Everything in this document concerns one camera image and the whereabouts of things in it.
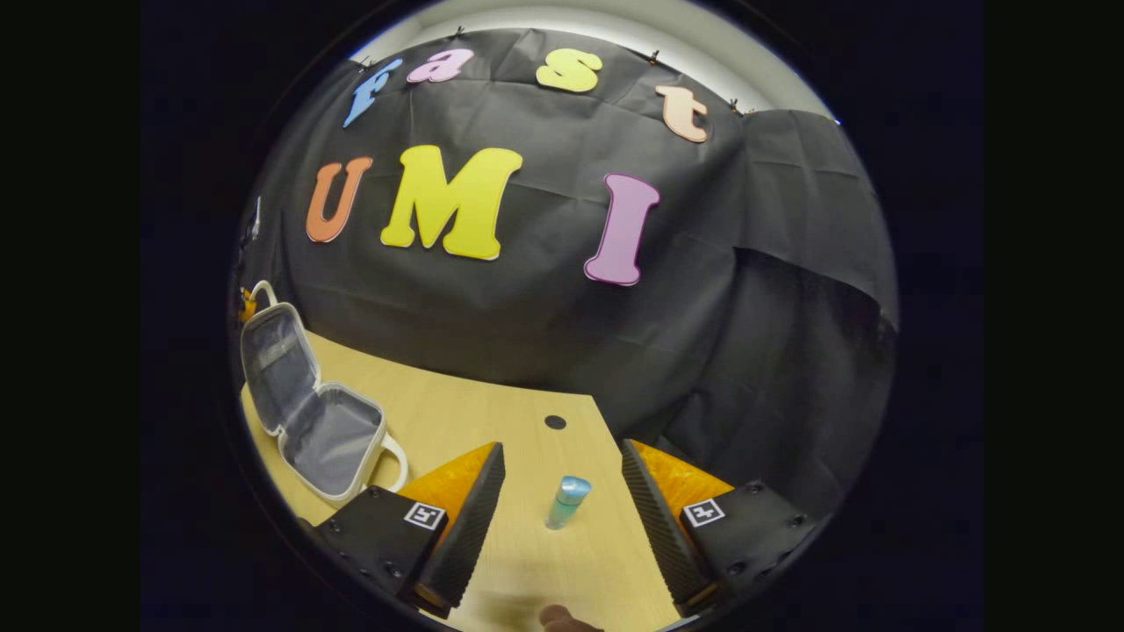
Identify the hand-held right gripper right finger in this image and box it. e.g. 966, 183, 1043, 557
622, 439, 822, 618

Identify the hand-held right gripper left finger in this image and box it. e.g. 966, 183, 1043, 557
316, 442, 506, 620

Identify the white suitcase with grey lining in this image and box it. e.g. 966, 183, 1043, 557
239, 280, 410, 506

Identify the black backdrop cloth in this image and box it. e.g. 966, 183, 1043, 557
233, 26, 898, 519

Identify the blue capped skincare tube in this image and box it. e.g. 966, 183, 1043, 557
544, 475, 593, 532

